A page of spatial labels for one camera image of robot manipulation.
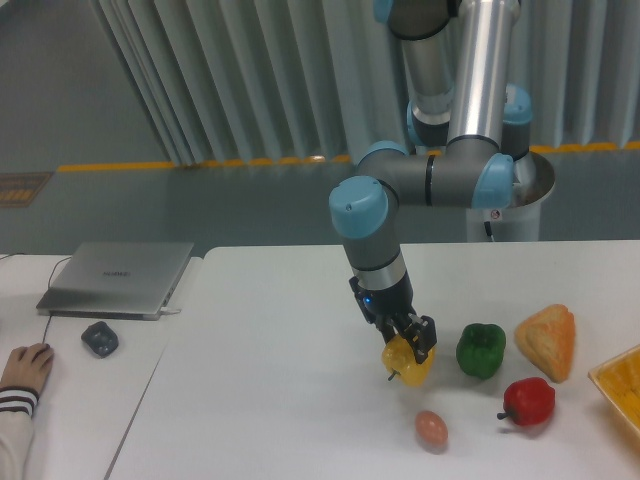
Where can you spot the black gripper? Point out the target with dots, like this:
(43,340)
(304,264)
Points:
(391,309)

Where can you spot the yellow bell pepper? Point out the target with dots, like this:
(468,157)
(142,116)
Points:
(399,360)

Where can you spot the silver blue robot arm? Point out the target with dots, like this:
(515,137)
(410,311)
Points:
(457,54)

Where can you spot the white striped sleeve forearm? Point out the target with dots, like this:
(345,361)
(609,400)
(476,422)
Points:
(18,405)

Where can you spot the green bell pepper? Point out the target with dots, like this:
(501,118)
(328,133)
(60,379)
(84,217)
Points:
(480,350)

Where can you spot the red bell pepper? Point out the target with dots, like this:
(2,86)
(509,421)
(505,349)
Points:
(528,402)

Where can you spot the person's hand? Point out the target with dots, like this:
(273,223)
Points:
(28,368)

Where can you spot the brown egg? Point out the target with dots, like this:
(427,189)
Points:
(431,428)

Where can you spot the triangular bread pastry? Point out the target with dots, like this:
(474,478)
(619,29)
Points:
(547,339)

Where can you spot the yellow woven basket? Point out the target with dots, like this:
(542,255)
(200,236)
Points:
(617,379)

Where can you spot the dark grey small device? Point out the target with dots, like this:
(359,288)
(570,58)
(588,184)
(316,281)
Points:
(101,339)

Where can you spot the pale green curtain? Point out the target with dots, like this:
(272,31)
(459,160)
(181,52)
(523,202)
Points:
(247,81)

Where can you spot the silver closed laptop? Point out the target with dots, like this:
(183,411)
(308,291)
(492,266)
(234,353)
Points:
(117,280)

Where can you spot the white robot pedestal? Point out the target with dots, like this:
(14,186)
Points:
(534,181)

